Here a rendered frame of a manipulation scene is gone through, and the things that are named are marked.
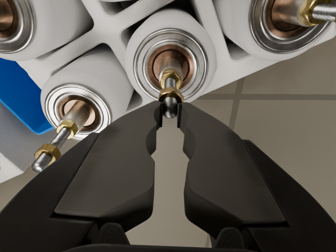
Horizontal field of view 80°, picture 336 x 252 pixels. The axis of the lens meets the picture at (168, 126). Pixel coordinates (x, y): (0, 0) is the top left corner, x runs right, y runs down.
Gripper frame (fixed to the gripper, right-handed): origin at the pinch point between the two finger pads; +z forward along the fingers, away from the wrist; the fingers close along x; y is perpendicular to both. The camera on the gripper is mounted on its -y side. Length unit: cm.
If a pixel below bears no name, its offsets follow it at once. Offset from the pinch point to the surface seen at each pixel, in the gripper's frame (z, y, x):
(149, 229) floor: 34, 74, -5
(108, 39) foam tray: 16.5, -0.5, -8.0
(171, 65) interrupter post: 6.6, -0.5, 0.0
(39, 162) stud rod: 0.8, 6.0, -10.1
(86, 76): 9.9, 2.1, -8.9
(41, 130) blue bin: 23.0, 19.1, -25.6
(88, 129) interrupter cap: 9.2, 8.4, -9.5
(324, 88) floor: 35, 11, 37
